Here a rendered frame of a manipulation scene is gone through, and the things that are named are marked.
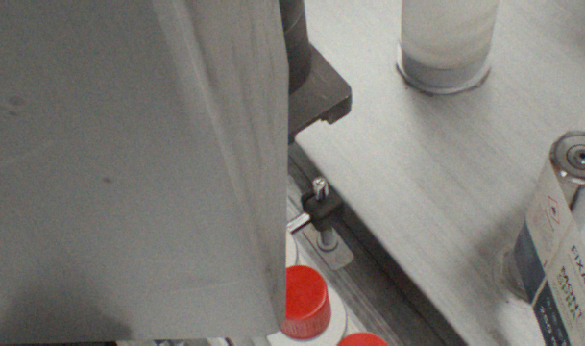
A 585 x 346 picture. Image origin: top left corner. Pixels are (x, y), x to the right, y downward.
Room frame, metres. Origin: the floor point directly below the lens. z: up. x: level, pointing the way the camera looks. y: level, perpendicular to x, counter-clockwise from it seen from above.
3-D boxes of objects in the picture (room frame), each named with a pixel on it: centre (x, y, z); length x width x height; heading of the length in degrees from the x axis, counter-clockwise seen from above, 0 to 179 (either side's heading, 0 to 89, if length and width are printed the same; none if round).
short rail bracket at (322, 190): (0.31, -0.02, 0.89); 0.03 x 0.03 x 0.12; 26
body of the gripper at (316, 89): (0.31, 0.01, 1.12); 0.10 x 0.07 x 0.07; 26
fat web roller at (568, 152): (0.22, -0.17, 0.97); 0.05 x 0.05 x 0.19
